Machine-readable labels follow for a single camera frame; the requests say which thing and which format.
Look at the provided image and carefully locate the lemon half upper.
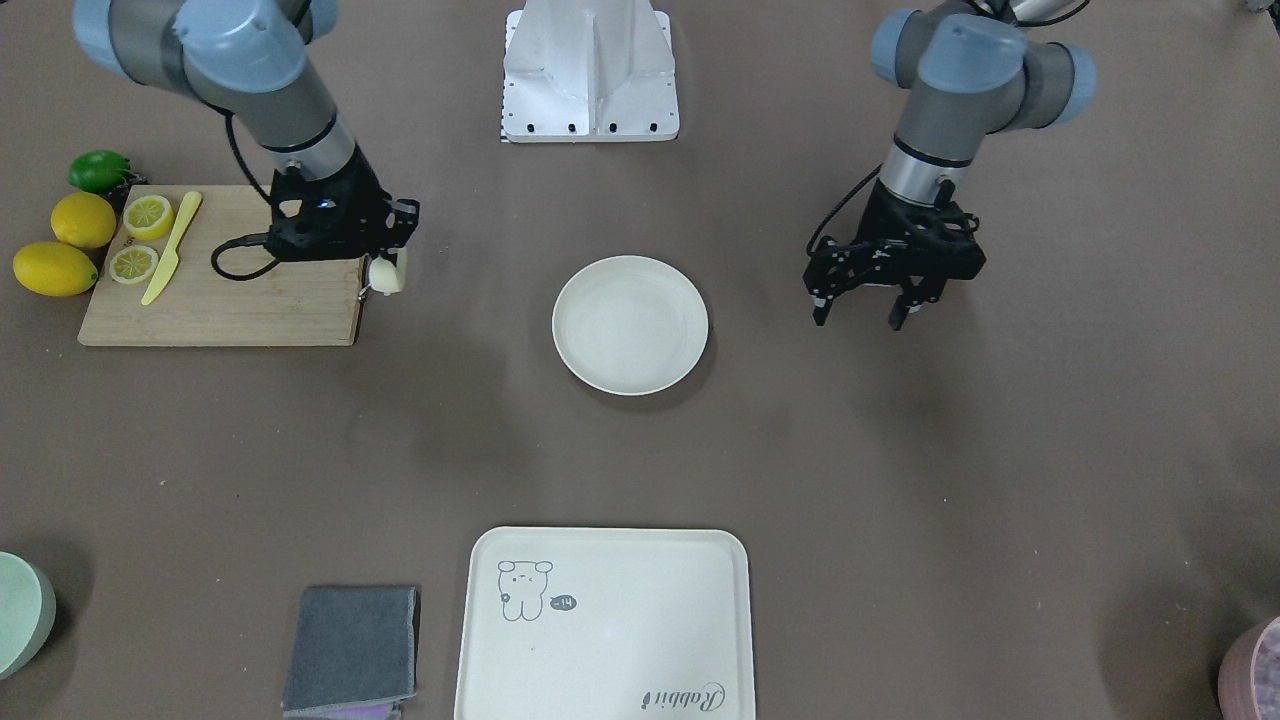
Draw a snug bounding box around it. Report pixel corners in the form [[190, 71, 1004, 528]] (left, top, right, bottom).
[[122, 193, 177, 242]]

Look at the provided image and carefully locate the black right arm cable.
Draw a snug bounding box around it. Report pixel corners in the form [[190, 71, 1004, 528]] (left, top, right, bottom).
[[210, 110, 291, 282]]

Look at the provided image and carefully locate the cream rabbit tray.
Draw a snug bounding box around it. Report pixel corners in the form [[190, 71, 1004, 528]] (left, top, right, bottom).
[[454, 527, 756, 719]]

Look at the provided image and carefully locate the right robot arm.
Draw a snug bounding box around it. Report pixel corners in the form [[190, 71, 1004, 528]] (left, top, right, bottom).
[[73, 1, 420, 295]]

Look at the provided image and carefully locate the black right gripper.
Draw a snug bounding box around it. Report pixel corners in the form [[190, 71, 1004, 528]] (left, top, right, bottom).
[[265, 149, 420, 296]]

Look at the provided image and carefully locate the pale green round plate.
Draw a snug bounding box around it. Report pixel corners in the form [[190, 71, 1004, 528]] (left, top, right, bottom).
[[550, 255, 710, 397]]

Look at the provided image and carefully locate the lemon half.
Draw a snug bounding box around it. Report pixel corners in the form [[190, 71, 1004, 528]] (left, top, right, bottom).
[[105, 243, 160, 286], [122, 193, 177, 242]]

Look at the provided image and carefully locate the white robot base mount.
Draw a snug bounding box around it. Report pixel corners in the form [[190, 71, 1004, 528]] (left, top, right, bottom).
[[500, 1, 680, 143]]

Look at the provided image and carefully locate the wooden cutting board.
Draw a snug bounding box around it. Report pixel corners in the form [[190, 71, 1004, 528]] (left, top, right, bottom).
[[78, 184, 364, 347]]

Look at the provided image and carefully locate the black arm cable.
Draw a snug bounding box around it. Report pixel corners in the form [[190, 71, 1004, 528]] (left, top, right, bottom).
[[806, 165, 883, 261], [210, 110, 291, 282]]

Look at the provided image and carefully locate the whole yellow lemon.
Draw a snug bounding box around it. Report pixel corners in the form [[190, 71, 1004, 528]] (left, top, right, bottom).
[[50, 191, 116, 249], [12, 241, 99, 297]]

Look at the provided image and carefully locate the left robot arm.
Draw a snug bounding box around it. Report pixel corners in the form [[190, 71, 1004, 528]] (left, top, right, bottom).
[[803, 1, 1098, 329]]

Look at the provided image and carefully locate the green lime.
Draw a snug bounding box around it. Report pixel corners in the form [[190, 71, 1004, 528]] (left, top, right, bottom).
[[67, 150, 133, 195]]

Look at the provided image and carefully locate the grey folded cloth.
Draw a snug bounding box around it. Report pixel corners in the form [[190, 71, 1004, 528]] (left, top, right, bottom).
[[282, 585, 419, 719]]

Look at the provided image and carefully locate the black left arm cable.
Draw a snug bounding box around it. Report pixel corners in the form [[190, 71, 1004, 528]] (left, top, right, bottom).
[[806, 165, 883, 261]]

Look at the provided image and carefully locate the yellow plastic knife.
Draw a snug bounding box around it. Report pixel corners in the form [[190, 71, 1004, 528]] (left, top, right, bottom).
[[141, 190, 204, 306]]

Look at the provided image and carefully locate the lemon half lower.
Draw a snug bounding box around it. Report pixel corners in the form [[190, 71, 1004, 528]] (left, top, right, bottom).
[[105, 243, 160, 286]]

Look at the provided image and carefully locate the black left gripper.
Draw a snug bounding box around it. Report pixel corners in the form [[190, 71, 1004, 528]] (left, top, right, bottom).
[[803, 179, 986, 331]]

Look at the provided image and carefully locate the mint green bowl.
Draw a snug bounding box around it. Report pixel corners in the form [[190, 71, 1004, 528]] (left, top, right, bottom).
[[1, 552, 56, 680]]

